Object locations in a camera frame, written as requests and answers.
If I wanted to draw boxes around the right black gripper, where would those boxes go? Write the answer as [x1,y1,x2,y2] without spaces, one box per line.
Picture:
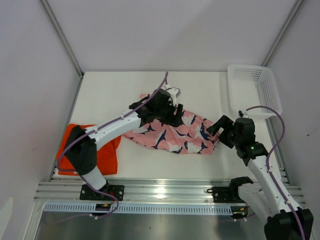
[206,115,241,149]

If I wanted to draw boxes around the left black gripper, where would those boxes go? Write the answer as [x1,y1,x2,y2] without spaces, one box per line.
[155,101,183,128]

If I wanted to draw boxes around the pink patterned shorts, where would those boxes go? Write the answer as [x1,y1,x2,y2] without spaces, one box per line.
[122,109,219,155]

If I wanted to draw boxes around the orange shorts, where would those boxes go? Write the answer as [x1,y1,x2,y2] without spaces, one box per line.
[56,123,122,176]

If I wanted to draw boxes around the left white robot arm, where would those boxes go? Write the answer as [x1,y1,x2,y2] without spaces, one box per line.
[61,86,183,200]

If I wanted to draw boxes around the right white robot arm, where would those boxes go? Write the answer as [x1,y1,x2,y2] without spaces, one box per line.
[207,115,314,240]

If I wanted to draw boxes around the white plastic basket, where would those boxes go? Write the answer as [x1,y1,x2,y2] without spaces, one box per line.
[227,64,283,120]

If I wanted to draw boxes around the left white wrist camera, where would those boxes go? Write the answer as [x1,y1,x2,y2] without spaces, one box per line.
[164,84,181,105]

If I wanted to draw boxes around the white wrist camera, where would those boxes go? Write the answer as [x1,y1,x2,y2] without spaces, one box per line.
[164,84,181,105]
[238,109,251,119]

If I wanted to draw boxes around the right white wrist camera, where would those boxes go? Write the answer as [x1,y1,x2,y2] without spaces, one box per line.
[238,109,251,119]

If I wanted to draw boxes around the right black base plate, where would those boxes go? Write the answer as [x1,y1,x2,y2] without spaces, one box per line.
[206,185,243,203]

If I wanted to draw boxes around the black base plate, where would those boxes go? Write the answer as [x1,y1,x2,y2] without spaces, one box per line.
[206,185,243,203]
[79,184,125,201]

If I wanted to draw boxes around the slotted cable duct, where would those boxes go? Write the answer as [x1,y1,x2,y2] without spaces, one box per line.
[43,202,246,216]

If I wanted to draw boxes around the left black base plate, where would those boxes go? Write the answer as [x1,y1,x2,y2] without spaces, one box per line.
[79,184,125,201]

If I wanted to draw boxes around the aluminium mounting rail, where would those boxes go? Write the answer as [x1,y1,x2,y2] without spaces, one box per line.
[34,177,307,206]

